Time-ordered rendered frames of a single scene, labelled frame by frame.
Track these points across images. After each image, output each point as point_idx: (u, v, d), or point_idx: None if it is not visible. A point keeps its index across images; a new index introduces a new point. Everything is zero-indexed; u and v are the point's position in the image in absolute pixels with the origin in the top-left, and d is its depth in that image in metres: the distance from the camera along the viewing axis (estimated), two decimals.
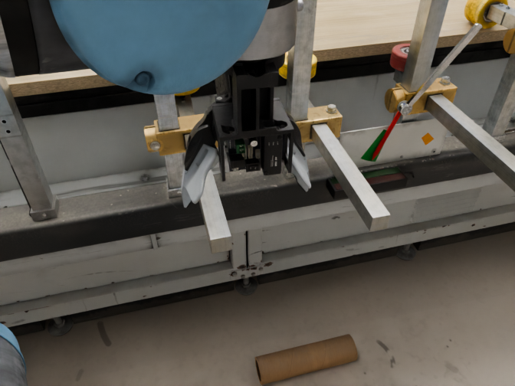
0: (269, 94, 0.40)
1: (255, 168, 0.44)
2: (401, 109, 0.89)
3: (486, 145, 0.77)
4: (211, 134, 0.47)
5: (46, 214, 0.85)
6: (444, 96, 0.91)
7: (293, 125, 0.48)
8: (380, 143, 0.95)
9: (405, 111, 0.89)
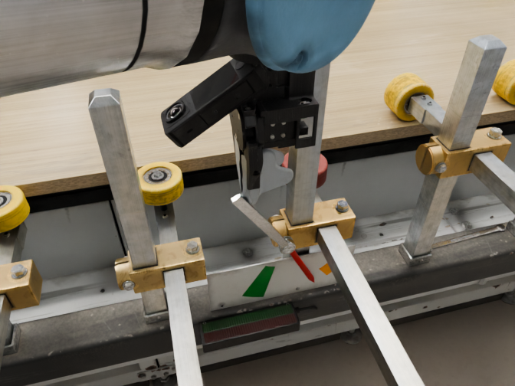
0: None
1: None
2: (282, 253, 0.70)
3: (369, 324, 0.58)
4: (260, 149, 0.47)
5: None
6: (340, 227, 0.72)
7: None
8: (303, 272, 0.77)
9: (287, 251, 0.70)
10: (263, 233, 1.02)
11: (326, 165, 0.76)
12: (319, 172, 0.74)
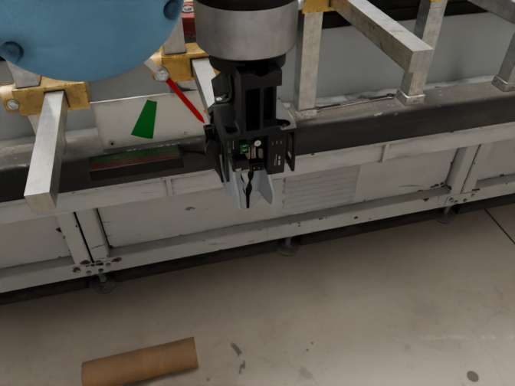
0: (271, 93, 0.40)
1: (258, 168, 0.44)
2: (157, 80, 0.76)
3: None
4: (219, 144, 0.48)
5: None
6: None
7: None
8: (190, 109, 0.83)
9: (161, 77, 0.76)
10: None
11: None
12: None
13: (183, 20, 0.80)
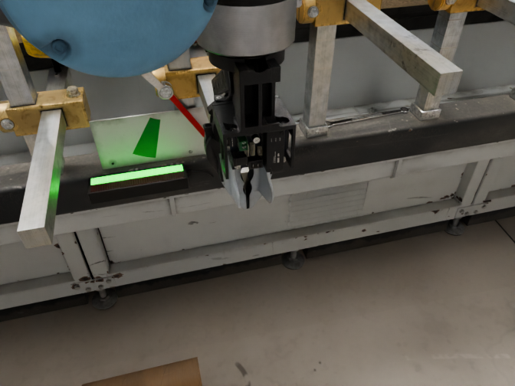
0: (270, 90, 0.41)
1: (257, 165, 0.44)
2: (160, 97, 0.72)
3: None
4: (218, 142, 0.48)
5: None
6: None
7: None
8: (195, 127, 0.78)
9: (165, 95, 0.72)
10: None
11: None
12: None
13: None
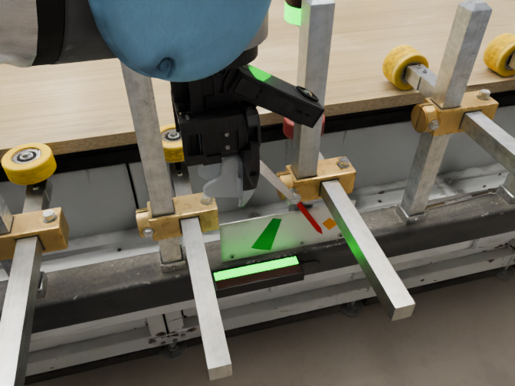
0: (191, 83, 0.42)
1: None
2: (289, 204, 0.76)
3: (359, 243, 0.66)
4: None
5: None
6: (342, 181, 0.78)
7: (245, 165, 0.46)
8: (311, 224, 0.83)
9: (293, 202, 0.76)
10: (268, 199, 1.08)
11: (324, 119, 0.84)
12: None
13: None
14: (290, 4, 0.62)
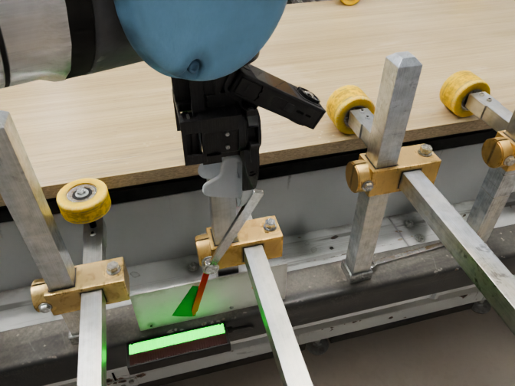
0: (191, 83, 0.42)
1: None
2: (203, 269, 0.67)
3: (272, 331, 0.58)
4: None
5: None
6: (267, 246, 0.70)
7: (245, 165, 0.46)
8: (195, 300, 0.73)
9: (208, 271, 0.67)
10: None
11: None
12: None
13: None
14: None
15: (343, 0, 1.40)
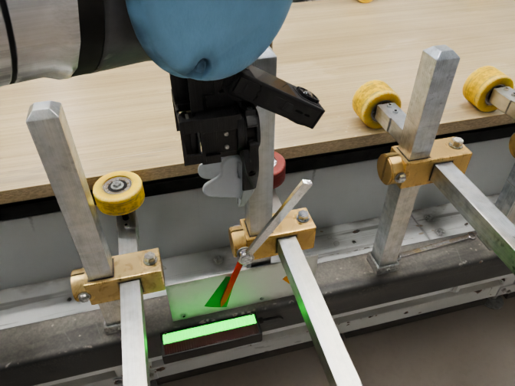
0: (190, 83, 0.42)
1: None
2: (239, 260, 0.68)
3: (312, 318, 0.59)
4: None
5: None
6: (301, 237, 0.71)
7: (244, 165, 0.46)
8: (225, 291, 0.75)
9: (244, 261, 0.69)
10: None
11: (284, 165, 0.77)
12: (276, 172, 0.76)
13: None
14: None
15: None
